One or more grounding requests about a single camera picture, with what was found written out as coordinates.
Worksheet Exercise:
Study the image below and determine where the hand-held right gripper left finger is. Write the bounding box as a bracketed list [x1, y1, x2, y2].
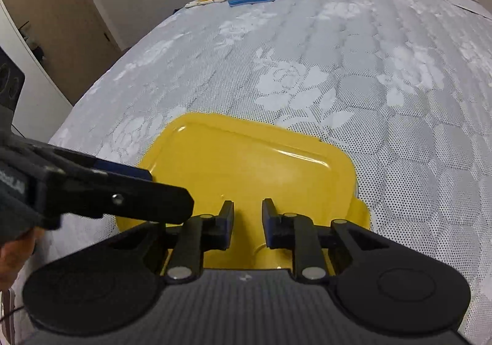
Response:
[111, 200, 235, 284]

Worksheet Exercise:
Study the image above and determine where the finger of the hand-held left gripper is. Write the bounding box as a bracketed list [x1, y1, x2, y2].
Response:
[8, 137, 155, 182]
[36, 167, 195, 225]

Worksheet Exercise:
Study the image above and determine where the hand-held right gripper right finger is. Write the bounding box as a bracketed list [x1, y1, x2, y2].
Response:
[261, 198, 390, 284]

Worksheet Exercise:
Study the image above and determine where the yellow container lid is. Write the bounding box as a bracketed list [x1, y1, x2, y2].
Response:
[115, 112, 372, 271]

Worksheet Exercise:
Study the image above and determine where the person's left hand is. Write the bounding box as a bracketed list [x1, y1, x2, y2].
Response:
[0, 229, 38, 292]

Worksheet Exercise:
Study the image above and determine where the white wardrobe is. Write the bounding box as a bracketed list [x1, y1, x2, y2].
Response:
[0, 0, 74, 131]

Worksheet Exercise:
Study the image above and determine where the grey floral mattress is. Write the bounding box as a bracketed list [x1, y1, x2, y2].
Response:
[11, 0, 492, 345]

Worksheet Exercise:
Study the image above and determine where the small floral cloth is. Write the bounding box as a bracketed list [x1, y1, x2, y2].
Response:
[184, 0, 228, 9]

